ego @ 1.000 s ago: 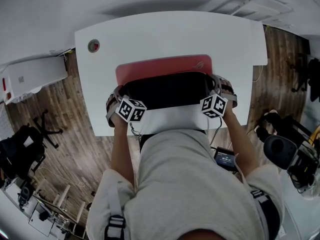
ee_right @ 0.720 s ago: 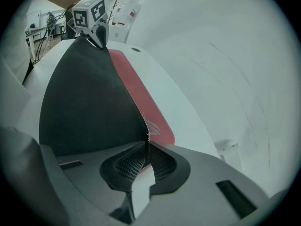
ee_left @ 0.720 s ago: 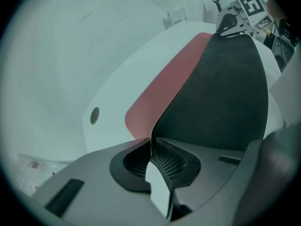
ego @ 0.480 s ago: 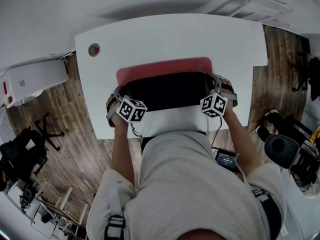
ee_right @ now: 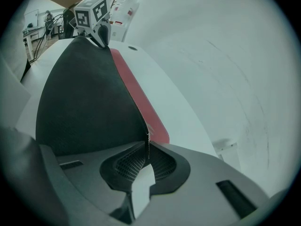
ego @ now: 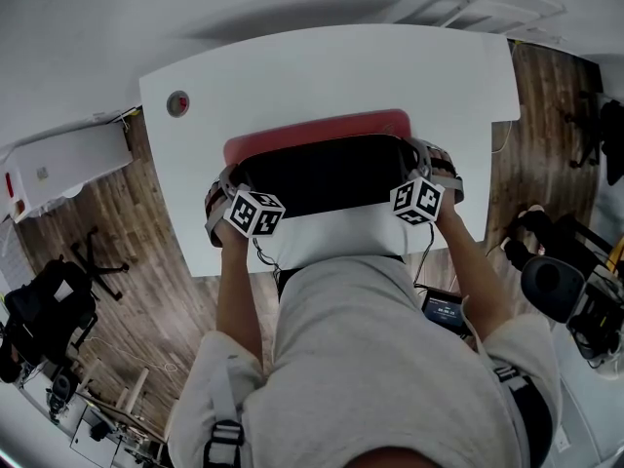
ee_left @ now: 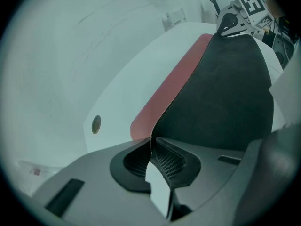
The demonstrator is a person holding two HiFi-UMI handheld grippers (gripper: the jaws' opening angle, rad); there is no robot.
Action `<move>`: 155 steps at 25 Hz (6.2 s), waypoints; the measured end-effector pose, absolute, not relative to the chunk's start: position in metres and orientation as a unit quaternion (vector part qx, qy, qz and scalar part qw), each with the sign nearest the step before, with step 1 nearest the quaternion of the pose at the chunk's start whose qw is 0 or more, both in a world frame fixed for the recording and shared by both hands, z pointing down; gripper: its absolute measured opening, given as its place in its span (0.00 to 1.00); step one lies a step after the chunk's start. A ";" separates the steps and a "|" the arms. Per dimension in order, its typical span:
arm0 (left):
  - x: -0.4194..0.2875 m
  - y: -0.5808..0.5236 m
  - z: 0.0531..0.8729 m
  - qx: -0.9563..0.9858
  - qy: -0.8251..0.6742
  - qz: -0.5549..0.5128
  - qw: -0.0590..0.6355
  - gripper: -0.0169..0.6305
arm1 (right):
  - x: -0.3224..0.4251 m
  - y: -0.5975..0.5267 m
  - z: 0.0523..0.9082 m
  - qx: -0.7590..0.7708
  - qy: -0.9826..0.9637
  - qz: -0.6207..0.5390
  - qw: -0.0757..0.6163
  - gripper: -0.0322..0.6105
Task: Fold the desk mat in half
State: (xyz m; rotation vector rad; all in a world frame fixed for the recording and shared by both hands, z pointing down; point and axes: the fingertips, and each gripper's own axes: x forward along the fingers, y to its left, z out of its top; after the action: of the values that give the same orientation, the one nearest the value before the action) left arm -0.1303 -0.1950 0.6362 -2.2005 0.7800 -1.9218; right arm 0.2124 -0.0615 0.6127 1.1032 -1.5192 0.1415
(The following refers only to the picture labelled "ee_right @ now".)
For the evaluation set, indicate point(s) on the white long table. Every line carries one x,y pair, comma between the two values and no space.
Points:
29,33

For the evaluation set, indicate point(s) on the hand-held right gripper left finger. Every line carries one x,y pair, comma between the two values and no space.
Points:
94,178

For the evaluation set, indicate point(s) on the white cabinet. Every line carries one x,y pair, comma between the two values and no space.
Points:
117,32

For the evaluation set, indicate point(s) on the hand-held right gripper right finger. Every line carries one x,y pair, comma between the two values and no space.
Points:
200,185

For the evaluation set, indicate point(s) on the person's grey shirt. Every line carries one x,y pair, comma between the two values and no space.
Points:
11,79

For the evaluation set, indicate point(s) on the red desk mat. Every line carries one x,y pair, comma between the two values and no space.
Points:
89,98

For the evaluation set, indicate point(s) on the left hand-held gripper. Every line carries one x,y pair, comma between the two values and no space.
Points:
90,13

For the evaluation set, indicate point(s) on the white chair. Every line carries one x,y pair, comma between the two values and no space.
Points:
227,149

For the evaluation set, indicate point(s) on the white board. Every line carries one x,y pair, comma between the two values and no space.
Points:
31,19

